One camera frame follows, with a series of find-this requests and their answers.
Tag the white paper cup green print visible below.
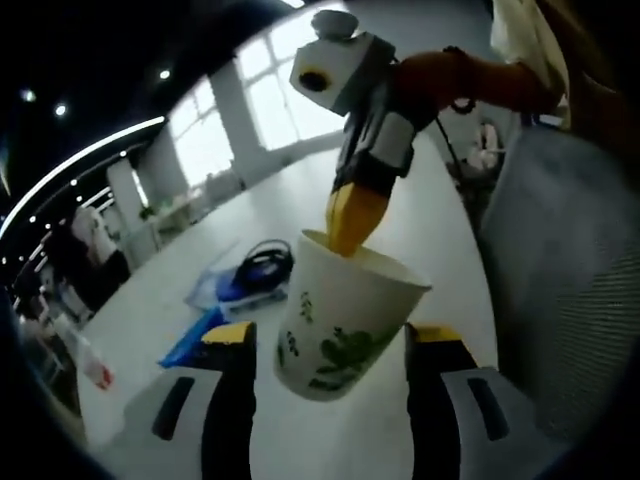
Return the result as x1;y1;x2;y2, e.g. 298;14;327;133
273;228;432;403

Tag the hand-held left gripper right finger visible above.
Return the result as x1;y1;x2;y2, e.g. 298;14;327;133
403;322;541;480

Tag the black bead bracelet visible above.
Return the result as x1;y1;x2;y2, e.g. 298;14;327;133
442;45;479;114

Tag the person's cream shirt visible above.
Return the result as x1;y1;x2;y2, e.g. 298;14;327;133
489;0;574;132

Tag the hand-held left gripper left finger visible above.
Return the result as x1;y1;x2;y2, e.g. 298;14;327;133
122;321;259;480

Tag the person's right hand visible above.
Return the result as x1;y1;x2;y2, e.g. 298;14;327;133
389;49;481;131

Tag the white table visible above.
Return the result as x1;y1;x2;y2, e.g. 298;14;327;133
74;134;506;480

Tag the blue tissue pack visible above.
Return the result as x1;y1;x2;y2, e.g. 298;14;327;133
157;307;226;371

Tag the curved ceiling light strip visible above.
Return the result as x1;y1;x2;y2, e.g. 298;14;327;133
0;115;166;236

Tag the clear water bottle red label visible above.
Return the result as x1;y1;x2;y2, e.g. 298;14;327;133
52;312;116;391

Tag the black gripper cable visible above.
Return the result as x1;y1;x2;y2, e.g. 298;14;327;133
432;112;469;191

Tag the grey mesh chair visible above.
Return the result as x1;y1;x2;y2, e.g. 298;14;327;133
477;129;640;441

